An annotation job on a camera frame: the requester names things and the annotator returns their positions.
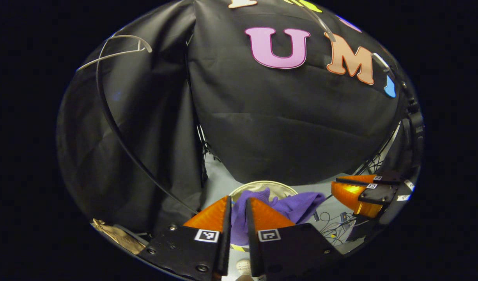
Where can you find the crumpled brown paper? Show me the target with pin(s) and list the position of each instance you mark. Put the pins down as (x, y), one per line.
(118, 236)

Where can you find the black backdrop cloth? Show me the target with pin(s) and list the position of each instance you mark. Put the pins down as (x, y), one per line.
(282, 117)

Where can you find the purple knit garment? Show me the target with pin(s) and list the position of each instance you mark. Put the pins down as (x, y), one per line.
(297, 205)

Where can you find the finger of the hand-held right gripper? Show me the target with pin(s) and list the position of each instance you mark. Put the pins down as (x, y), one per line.
(371, 180)
(379, 194)

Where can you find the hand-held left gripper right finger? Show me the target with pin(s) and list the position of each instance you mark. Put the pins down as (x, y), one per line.
(251, 242)

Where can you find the beige laundry hamper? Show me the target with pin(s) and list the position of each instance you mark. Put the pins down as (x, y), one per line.
(278, 186)

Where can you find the white empty hanger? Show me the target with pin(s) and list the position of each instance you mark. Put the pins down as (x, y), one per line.
(118, 52)

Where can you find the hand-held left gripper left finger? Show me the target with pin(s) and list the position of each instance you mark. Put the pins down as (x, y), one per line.
(224, 242)

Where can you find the black clothes rack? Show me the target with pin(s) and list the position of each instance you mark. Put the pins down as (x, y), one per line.
(118, 132)

